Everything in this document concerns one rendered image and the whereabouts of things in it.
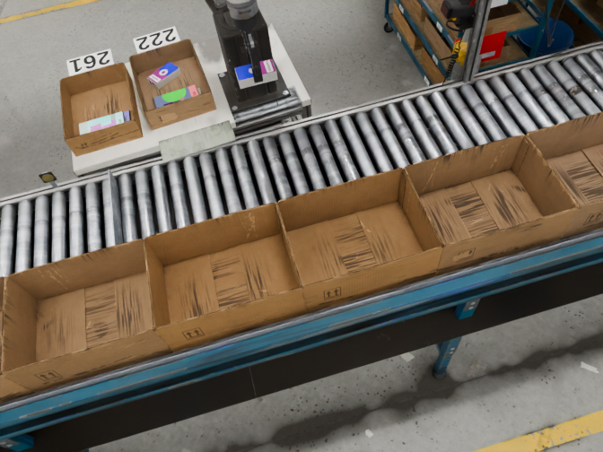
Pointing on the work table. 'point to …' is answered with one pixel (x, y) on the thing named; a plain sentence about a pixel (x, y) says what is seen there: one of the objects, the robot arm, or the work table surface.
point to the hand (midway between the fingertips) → (255, 67)
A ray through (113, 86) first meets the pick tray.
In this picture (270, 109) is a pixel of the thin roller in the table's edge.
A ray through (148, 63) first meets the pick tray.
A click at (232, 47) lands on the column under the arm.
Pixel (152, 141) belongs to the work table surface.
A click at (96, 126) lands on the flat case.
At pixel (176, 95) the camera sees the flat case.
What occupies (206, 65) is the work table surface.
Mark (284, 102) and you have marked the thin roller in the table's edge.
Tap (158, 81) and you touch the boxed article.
